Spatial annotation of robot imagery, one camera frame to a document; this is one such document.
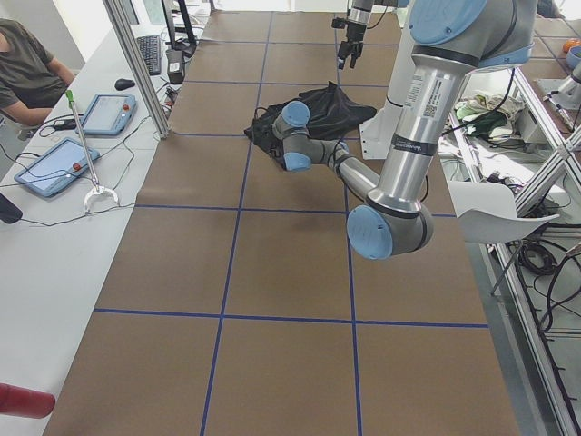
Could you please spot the aluminium frame post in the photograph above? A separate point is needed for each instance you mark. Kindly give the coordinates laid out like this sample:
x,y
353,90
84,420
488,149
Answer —
x,y
121,25

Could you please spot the black keyboard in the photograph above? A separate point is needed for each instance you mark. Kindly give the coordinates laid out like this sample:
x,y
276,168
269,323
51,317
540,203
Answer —
x,y
150,47

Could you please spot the near blue teach pendant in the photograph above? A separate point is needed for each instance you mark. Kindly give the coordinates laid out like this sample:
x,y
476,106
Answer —
x,y
54,170

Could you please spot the black power box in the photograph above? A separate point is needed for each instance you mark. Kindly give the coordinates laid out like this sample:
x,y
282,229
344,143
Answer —
x,y
175,66

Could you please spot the seated person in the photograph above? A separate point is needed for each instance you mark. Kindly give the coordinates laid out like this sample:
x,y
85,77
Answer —
x,y
32,78

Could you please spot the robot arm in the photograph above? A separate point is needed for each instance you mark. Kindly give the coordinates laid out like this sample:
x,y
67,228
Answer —
x,y
450,39
360,11

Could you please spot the black graphic t-shirt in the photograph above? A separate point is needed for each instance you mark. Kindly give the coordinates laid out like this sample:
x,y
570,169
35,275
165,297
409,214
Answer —
x,y
327,113

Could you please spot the white chair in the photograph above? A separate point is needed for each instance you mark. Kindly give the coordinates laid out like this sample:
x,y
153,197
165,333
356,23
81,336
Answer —
x,y
487,213

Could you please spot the red cylinder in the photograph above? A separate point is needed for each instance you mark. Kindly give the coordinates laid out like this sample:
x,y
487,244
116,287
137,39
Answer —
x,y
25,403

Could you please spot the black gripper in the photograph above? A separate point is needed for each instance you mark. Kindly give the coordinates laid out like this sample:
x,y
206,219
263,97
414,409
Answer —
x,y
353,32

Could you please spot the black computer mouse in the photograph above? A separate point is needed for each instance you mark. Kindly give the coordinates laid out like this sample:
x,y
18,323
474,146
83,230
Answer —
x,y
123,84

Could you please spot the blue teach pendant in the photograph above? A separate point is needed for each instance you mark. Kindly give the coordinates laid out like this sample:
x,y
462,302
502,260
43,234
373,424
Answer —
x,y
108,114
54,170

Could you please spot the far blue teach pendant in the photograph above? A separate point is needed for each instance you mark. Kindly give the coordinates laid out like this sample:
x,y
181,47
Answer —
x,y
108,114

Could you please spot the reacher grabber stick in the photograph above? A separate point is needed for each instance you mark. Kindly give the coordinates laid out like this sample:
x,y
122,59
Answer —
x,y
98,189

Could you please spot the pile of clothes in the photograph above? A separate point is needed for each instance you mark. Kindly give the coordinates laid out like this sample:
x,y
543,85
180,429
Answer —
x,y
490,117

